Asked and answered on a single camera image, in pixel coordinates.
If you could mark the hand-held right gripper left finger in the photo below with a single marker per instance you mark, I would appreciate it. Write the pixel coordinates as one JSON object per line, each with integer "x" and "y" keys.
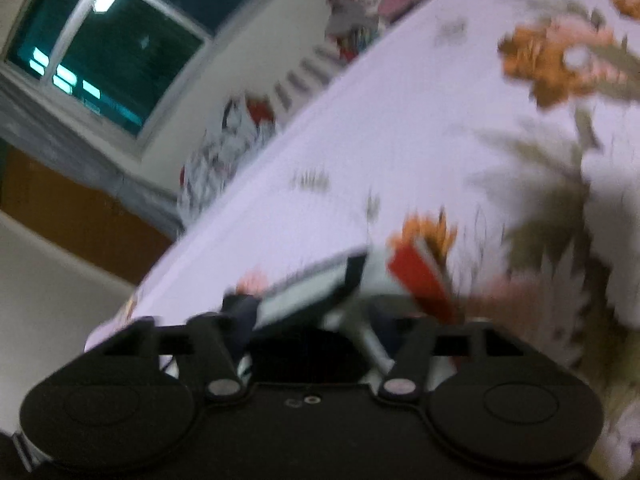
{"x": 211, "y": 352}

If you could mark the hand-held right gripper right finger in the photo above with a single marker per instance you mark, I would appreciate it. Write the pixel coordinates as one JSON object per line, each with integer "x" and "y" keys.
{"x": 414, "y": 357}

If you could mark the striped knit sweater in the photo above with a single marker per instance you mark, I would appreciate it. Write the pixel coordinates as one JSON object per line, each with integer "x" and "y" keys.
{"x": 310, "y": 287}

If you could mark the pile of loose clothes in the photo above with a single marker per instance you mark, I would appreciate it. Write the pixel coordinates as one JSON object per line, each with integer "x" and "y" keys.
{"x": 230, "y": 150}

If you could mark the bed with floral pink sheet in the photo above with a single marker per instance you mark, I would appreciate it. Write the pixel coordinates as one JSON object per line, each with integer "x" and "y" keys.
{"x": 400, "y": 135}

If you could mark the striped grey bedding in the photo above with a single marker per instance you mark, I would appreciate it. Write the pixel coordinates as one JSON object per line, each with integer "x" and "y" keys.
{"x": 305, "y": 72}

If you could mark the sliding glass window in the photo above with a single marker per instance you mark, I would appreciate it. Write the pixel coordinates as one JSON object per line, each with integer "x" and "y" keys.
{"x": 130, "y": 45}

